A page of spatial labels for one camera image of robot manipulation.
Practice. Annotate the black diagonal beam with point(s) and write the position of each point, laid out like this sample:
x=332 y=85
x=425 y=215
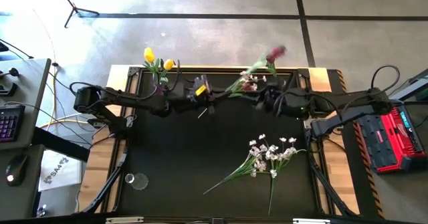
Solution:
x=60 y=143

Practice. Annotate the small metal object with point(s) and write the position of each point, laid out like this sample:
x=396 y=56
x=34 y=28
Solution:
x=41 y=211

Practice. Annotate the clear ribbed glass vase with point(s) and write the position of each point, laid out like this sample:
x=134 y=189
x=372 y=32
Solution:
x=140 y=181

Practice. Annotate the black hazard striped platform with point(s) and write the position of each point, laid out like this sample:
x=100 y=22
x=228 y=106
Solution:
x=362 y=197

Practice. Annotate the dark grey cart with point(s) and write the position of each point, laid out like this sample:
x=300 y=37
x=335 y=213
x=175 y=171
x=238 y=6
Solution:
x=414 y=85

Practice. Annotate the black aluminium table frame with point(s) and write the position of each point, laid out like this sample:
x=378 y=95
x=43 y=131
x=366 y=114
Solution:
x=133 y=71

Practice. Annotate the black computer mouse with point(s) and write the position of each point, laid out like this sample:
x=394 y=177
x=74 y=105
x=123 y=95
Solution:
x=16 y=168

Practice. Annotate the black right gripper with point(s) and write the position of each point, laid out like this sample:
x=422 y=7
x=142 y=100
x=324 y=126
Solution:
x=291 y=103

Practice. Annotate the red tool box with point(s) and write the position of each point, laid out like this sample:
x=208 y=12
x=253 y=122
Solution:
x=384 y=143

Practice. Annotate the purple glass vase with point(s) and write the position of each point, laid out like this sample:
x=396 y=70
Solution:
x=160 y=89

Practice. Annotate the black desk device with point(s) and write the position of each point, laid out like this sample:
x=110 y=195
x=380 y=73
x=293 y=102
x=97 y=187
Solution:
x=8 y=91

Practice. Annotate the black tripod stand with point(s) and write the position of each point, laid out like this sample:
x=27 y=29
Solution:
x=75 y=9

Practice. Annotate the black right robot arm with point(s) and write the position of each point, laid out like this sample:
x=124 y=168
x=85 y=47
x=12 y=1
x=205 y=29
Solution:
x=351 y=112

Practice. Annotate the yellow artificial tulip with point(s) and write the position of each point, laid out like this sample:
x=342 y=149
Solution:
x=148 y=51
x=168 y=64
x=150 y=59

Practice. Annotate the silver metal bracket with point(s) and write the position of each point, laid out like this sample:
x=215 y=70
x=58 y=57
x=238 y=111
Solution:
x=307 y=221
x=123 y=220

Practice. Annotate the white artificial flower bunch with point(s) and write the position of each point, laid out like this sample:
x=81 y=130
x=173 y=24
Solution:
x=272 y=147
x=259 y=165
x=245 y=73

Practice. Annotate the grey desk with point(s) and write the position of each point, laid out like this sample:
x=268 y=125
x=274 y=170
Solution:
x=30 y=83

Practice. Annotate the black keyboard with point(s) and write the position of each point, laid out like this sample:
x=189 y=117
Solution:
x=10 y=123

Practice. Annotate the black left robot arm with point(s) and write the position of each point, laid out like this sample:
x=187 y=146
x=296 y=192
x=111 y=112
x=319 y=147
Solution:
x=133 y=98

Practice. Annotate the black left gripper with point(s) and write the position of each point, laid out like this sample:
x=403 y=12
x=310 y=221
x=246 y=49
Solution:
x=194 y=97

